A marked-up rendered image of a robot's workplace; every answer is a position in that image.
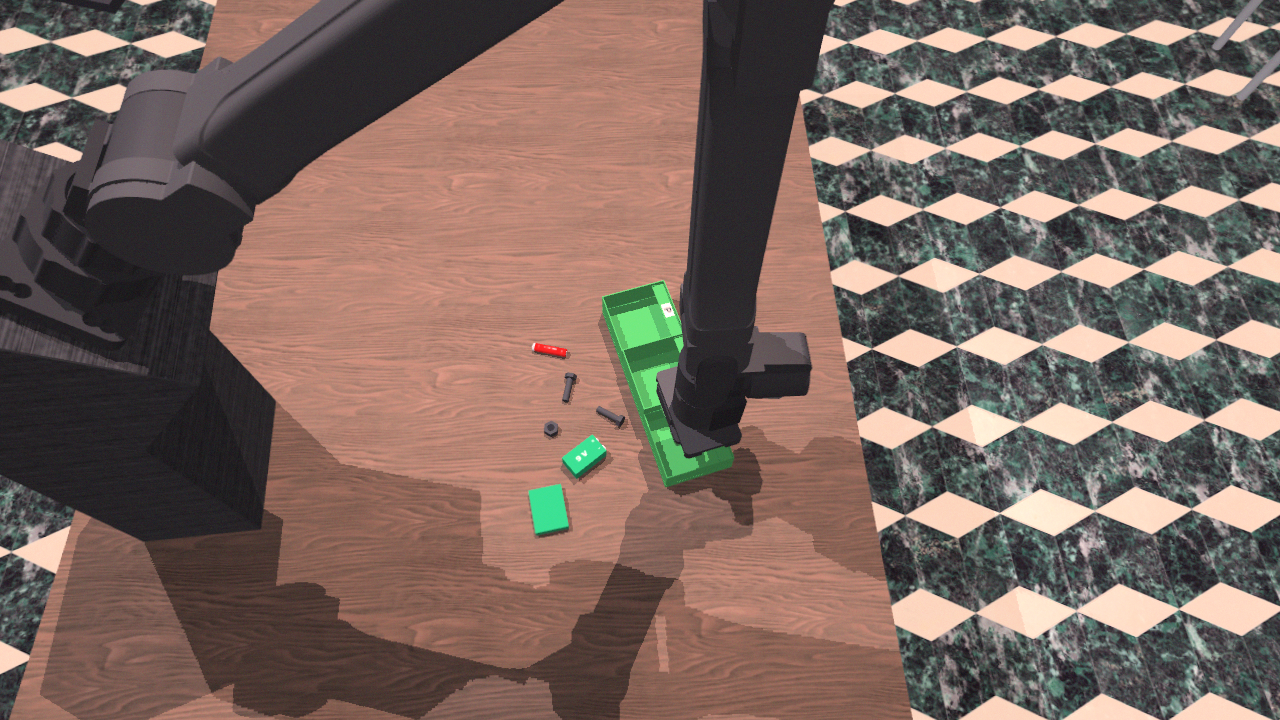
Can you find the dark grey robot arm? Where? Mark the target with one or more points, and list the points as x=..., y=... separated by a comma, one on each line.
x=247, y=130

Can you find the green 9v battery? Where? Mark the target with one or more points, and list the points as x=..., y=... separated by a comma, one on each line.
x=584, y=456

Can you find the red battery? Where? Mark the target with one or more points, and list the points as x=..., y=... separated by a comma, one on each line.
x=549, y=349

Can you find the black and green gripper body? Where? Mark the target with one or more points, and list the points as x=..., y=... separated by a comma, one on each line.
x=689, y=423

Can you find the green three-compartment tray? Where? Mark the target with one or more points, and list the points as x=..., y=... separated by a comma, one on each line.
x=647, y=334

